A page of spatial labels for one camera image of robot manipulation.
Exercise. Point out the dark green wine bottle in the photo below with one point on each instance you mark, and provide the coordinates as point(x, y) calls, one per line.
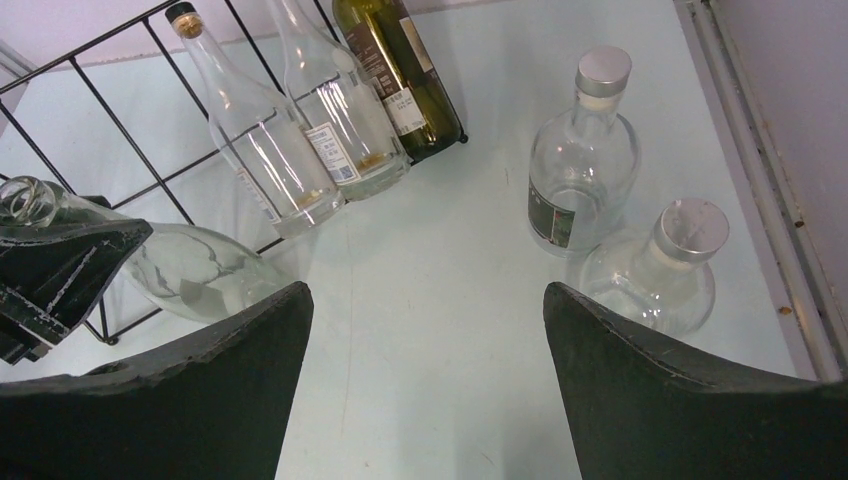
point(386, 42)

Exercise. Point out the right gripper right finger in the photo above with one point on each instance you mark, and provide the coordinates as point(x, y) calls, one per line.
point(643, 405)

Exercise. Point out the clear bottle brown stopper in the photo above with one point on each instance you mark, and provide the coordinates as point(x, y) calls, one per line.
point(346, 122)

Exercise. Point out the clear bottle silver cap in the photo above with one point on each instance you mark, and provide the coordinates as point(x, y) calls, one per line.
point(660, 277)

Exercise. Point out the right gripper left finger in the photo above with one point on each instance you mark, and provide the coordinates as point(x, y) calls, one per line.
point(213, 404)

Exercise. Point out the clear bottle dark label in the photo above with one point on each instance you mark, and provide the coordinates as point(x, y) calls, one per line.
point(584, 162)

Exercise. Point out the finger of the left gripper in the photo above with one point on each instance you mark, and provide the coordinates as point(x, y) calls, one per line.
point(57, 261)

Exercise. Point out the black wire wine rack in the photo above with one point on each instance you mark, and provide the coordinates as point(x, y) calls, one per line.
point(136, 133)

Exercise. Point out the clear bottle black cork stopper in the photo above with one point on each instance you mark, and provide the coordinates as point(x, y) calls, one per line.
point(260, 134)

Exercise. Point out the tall clear bottle black label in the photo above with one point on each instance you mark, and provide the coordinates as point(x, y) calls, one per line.
point(191, 271)

